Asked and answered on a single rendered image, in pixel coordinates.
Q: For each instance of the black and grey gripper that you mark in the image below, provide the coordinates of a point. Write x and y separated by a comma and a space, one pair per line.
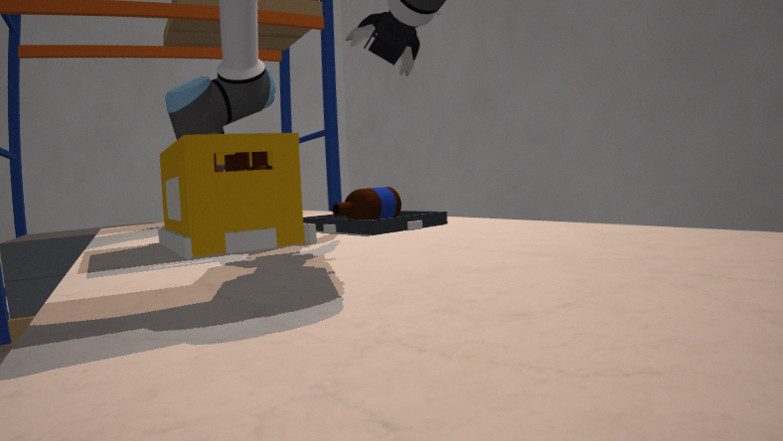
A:
385, 45

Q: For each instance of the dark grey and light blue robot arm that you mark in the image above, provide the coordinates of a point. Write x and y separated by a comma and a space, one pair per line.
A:
244, 85

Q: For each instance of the yellow crate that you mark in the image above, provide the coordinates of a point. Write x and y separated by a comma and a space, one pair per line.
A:
203, 204

